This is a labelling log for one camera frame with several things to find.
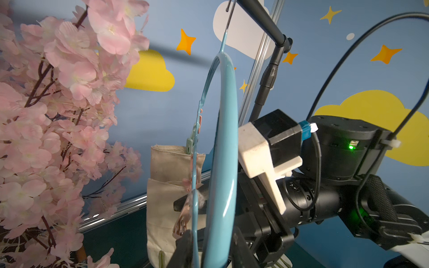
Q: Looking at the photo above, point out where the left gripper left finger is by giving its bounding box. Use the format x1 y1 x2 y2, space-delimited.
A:
166 230 193 268

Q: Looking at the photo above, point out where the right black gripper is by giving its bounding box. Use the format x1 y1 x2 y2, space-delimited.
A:
172 170 296 268

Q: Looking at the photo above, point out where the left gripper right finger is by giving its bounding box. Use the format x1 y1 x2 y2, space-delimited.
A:
230 226 258 268

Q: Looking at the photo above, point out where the light blue wavy clip hanger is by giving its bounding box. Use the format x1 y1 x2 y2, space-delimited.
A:
191 33 238 268

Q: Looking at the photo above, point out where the beige glove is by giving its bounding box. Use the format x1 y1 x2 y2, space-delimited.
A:
146 145 192 268

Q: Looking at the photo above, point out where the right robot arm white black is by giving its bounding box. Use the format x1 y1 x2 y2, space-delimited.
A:
231 110 429 268

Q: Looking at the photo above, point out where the green clothes clip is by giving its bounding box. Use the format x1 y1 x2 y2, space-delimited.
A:
186 124 197 155

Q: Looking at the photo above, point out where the black garment rack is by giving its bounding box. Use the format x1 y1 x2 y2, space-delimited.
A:
238 1 293 126

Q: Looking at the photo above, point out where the pink cherry blossom tree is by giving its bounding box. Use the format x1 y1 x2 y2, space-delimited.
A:
1 1 149 268

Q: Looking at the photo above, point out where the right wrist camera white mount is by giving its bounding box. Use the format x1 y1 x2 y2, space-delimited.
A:
238 109 318 214

